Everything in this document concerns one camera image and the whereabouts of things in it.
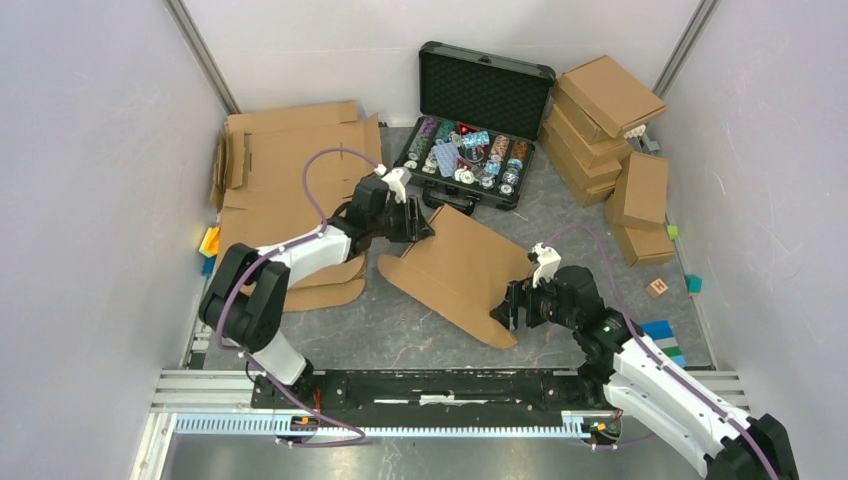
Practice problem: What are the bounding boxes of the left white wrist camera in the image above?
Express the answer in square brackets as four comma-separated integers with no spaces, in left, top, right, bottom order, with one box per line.
[374,165,411,203]

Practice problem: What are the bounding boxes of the brown cardboard box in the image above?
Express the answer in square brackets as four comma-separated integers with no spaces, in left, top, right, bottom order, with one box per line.
[377,206,532,349]

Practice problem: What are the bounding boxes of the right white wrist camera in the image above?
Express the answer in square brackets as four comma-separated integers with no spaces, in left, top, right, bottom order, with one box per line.
[528,242,561,288]

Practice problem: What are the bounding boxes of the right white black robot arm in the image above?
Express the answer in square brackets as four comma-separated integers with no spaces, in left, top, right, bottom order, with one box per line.
[490,266,799,479]

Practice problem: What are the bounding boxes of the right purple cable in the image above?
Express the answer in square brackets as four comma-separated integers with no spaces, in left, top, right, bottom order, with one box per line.
[543,222,783,480]

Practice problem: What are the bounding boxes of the flat cardboard sheet stack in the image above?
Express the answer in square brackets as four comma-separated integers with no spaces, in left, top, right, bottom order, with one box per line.
[209,100,384,314]

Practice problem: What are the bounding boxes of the stacked folded cardboard boxes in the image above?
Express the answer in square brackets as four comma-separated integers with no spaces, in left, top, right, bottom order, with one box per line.
[539,86,632,207]

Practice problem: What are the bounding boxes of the black poker chip case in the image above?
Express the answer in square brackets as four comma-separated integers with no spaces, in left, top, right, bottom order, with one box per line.
[394,41,555,215]

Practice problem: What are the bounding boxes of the teal toy cube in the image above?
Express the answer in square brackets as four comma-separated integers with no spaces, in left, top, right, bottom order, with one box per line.
[684,274,702,295]

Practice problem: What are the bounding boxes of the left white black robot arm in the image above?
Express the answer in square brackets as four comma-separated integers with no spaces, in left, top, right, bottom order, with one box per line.
[198,168,434,408]

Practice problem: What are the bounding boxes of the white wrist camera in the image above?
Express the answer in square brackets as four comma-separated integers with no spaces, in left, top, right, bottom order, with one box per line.
[374,165,411,203]
[528,242,561,288]

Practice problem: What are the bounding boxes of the white slotted cable duct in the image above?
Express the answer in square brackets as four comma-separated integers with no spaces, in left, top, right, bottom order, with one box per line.
[173,411,624,439]

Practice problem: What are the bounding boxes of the blue toy blocks stack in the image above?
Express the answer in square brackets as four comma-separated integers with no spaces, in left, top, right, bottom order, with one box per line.
[641,320,687,368]

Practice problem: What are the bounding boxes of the wooden letter block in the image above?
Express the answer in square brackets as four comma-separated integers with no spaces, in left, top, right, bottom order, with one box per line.
[645,278,669,298]

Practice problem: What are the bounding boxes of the leaning folded cardboard box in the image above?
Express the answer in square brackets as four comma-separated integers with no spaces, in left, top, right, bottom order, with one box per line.
[607,152,670,231]

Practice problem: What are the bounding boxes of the white plastic connector piece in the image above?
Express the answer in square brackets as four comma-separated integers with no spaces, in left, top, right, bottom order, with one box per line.
[623,124,661,156]

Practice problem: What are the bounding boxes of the low folded cardboard box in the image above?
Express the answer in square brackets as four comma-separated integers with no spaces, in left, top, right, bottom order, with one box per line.
[611,224,676,267]

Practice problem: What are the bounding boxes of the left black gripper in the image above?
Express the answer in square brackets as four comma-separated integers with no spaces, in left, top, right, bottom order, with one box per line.
[369,195,436,244]

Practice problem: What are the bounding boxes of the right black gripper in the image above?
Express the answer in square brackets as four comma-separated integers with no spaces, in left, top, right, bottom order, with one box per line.
[488,268,579,332]

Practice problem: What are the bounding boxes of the aluminium frame rail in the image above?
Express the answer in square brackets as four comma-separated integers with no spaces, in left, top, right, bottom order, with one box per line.
[151,370,750,411]

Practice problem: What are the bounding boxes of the yellow orange toy block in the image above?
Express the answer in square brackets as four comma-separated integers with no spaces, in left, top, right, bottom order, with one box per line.
[198,226,220,258]

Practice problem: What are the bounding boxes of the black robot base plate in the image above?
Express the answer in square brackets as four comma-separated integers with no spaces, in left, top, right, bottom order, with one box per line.
[292,368,611,430]

